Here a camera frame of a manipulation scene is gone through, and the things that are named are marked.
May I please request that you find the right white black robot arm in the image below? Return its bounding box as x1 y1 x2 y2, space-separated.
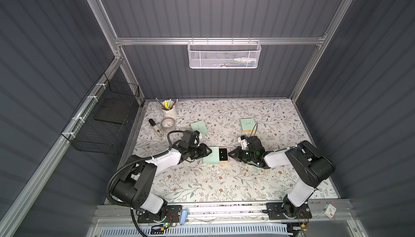
228 136 336 219

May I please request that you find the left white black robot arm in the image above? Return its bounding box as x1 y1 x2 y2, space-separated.
105 130 212 220

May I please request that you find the floral table mat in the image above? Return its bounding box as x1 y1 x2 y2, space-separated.
151 99 309 203

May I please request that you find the clear tape roll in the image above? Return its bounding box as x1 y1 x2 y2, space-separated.
160 117 177 134

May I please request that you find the white pen holder cup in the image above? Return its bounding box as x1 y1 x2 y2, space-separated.
156 98 178 120

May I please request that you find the black marker pen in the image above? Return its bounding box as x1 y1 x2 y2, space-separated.
148 119 164 139

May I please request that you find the white perforated front panel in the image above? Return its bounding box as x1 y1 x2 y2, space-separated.
98 223 289 237

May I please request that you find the white square tag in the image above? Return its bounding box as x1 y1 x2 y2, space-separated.
324 204 337 219

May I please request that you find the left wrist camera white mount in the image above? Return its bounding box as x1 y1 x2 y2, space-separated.
194 130 201 142

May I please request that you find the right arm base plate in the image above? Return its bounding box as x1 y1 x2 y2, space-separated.
262 202 312 220

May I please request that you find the blue cylinder on rail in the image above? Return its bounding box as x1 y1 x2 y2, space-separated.
179 208 189 225

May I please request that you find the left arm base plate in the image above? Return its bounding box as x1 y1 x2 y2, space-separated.
135 205 183 224

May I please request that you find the white wire wall basket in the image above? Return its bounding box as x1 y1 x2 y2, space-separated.
187 39 262 69

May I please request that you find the black wire side basket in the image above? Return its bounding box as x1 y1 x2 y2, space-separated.
61 76 140 154

